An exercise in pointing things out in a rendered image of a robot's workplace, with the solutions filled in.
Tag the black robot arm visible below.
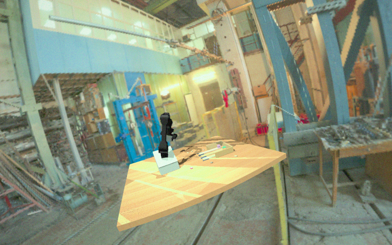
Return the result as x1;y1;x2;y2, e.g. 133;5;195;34
158;112;174;158

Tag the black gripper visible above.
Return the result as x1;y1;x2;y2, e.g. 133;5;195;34
166;130;177;141

